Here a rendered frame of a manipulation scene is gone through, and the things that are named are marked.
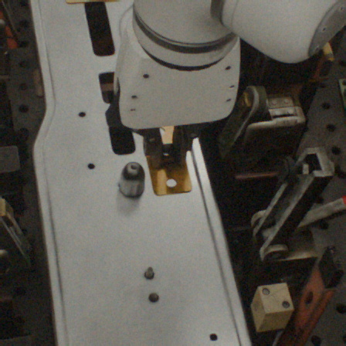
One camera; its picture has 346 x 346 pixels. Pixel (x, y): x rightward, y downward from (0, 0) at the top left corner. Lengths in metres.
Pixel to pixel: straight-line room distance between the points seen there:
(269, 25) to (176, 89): 0.16
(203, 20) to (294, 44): 0.08
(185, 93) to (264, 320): 0.36
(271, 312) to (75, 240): 0.26
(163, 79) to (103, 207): 0.42
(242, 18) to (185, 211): 0.55
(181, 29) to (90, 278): 0.48
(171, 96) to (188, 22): 0.11
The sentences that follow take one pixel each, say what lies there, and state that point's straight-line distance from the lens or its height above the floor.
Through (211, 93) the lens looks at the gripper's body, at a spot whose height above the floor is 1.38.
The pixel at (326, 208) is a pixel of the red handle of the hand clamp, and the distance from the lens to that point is 0.99.
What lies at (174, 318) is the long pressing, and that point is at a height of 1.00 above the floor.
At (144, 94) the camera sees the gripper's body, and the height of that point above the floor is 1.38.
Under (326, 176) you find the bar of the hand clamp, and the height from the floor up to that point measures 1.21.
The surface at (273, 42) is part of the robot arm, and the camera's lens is 0.56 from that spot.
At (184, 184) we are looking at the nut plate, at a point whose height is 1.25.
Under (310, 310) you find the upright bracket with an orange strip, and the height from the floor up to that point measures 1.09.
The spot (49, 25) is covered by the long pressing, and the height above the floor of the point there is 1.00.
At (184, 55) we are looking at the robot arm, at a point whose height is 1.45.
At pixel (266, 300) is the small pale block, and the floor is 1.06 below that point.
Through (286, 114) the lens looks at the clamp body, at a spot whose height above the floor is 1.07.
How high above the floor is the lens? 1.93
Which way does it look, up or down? 57 degrees down
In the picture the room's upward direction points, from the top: 10 degrees clockwise
